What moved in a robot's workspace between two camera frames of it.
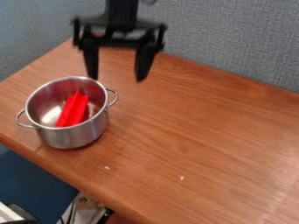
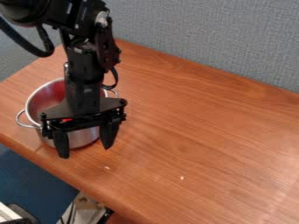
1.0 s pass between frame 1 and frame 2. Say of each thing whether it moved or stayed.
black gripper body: moved
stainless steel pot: stayed
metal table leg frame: stayed
